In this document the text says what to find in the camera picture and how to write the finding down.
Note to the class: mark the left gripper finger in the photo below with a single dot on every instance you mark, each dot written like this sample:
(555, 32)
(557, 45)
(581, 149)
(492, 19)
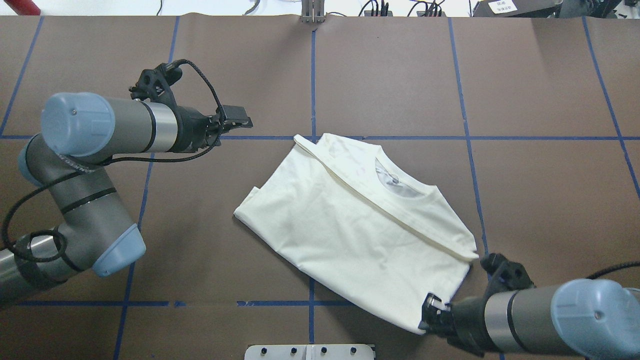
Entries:
(234, 124)
(233, 113)

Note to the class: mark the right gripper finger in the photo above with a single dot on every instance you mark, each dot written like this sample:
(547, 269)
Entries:
(430, 324)
(433, 305)

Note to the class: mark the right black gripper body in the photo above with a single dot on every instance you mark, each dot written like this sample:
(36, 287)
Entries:
(467, 316)

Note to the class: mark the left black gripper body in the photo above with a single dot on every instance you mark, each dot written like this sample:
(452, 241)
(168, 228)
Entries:
(190, 129)

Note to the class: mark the white cotton t-shirt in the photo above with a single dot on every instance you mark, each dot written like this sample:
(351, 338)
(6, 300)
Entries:
(341, 211)

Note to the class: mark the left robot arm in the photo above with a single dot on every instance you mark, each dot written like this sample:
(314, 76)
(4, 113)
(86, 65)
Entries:
(81, 134)

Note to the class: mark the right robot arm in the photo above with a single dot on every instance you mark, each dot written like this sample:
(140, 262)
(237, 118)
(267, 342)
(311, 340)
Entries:
(597, 319)

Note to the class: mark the small connector board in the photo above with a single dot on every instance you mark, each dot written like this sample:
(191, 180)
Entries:
(375, 9)
(426, 9)

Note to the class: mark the red water bottle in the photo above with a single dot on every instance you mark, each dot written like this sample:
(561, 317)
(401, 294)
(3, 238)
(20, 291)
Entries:
(24, 7)

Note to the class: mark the black power adapter box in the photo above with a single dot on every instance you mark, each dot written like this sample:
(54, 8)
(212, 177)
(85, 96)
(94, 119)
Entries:
(516, 8)

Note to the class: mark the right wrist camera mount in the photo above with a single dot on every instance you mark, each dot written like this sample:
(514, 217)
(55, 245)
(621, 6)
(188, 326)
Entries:
(504, 275)

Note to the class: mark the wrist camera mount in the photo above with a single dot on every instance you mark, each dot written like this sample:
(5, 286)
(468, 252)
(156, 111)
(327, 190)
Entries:
(504, 275)
(155, 84)

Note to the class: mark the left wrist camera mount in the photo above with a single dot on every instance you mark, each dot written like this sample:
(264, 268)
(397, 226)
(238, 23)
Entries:
(155, 84)

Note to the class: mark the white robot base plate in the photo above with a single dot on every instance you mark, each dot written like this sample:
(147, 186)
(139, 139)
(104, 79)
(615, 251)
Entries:
(332, 351)

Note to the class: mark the aluminium frame post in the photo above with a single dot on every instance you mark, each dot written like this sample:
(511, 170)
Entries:
(313, 11)

